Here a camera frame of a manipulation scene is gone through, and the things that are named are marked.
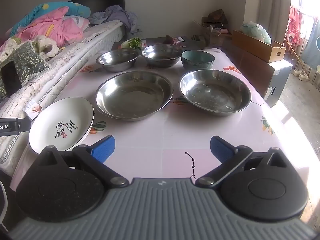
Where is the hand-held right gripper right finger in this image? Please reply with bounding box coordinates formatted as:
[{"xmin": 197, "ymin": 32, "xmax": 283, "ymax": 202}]
[{"xmin": 196, "ymin": 135, "xmax": 288, "ymax": 188}]

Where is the large steel plate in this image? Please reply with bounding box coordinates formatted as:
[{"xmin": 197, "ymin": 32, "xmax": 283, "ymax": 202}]
[
  {"xmin": 95, "ymin": 70, "xmax": 174, "ymax": 122},
  {"xmin": 179, "ymin": 69, "xmax": 252, "ymax": 117}
]

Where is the brown crumpled bag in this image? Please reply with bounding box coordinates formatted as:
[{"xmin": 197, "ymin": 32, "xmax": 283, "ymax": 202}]
[{"xmin": 209, "ymin": 9, "xmax": 229, "ymax": 25}]

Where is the large brown carton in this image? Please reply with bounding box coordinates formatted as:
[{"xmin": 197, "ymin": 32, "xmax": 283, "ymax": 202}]
[{"xmin": 220, "ymin": 40, "xmax": 293, "ymax": 107}]

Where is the pink hanging garment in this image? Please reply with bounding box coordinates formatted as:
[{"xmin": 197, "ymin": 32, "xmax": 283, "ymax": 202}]
[{"xmin": 285, "ymin": 5, "xmax": 304, "ymax": 48}]

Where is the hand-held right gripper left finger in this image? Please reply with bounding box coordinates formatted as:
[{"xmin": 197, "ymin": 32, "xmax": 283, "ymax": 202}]
[{"xmin": 37, "ymin": 135, "xmax": 129, "ymax": 188}]

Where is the grey crumpled cloth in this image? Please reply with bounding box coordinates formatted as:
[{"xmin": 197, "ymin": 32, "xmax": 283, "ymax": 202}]
[{"xmin": 89, "ymin": 5, "xmax": 139, "ymax": 34}]

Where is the blue hanging cloth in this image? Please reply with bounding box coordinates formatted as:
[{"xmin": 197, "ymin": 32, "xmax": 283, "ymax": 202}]
[{"xmin": 300, "ymin": 17, "xmax": 320, "ymax": 69}]

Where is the white mattress label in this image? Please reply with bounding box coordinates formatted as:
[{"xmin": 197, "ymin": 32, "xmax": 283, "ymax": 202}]
[{"xmin": 25, "ymin": 100, "xmax": 42, "ymax": 119}]

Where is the small steel bowl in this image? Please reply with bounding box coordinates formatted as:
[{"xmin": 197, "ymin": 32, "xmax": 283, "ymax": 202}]
[
  {"xmin": 141, "ymin": 44, "xmax": 183, "ymax": 68},
  {"xmin": 96, "ymin": 49, "xmax": 140, "ymax": 73}
]

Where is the red onion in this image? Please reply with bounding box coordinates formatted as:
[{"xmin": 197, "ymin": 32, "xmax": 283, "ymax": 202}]
[{"xmin": 163, "ymin": 36, "xmax": 181, "ymax": 46}]

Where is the white plastic bag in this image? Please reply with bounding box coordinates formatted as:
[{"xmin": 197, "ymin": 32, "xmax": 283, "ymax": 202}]
[{"xmin": 240, "ymin": 22, "xmax": 272, "ymax": 45}]

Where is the white mattress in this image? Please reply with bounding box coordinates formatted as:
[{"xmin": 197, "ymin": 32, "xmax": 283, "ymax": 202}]
[{"xmin": 0, "ymin": 20, "xmax": 125, "ymax": 178}]

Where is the pink printed tablecloth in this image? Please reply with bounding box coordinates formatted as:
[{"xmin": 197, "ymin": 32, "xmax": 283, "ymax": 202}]
[{"xmin": 10, "ymin": 47, "xmax": 320, "ymax": 198}]

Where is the pink and blue quilt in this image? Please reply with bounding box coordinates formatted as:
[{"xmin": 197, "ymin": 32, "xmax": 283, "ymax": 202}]
[{"xmin": 5, "ymin": 2, "xmax": 91, "ymax": 49}]

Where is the teal ceramic bowl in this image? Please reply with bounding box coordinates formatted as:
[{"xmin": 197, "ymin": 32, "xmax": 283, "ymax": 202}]
[{"xmin": 181, "ymin": 50, "xmax": 216, "ymax": 70}]

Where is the green floral pillow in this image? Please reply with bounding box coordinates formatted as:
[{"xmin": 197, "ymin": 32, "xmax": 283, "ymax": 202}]
[{"xmin": 0, "ymin": 42, "xmax": 49, "ymax": 99}]

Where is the long open cardboard box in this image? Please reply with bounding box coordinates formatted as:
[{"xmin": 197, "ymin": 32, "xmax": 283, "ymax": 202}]
[{"xmin": 232, "ymin": 30, "xmax": 287, "ymax": 63}]

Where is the white fluffy blanket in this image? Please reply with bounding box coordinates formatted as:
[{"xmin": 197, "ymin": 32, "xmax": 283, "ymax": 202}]
[{"xmin": 0, "ymin": 35, "xmax": 59, "ymax": 60}]

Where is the wooden stick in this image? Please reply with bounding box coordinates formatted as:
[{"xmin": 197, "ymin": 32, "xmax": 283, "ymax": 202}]
[{"xmin": 284, "ymin": 39, "xmax": 307, "ymax": 67}]

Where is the leafy green vegetable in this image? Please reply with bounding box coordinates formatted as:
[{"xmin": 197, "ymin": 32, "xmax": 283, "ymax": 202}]
[{"xmin": 121, "ymin": 37, "xmax": 143, "ymax": 50}]

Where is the white printed plate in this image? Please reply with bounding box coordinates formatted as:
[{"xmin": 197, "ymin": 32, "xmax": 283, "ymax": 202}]
[{"xmin": 28, "ymin": 97, "xmax": 95, "ymax": 154}]

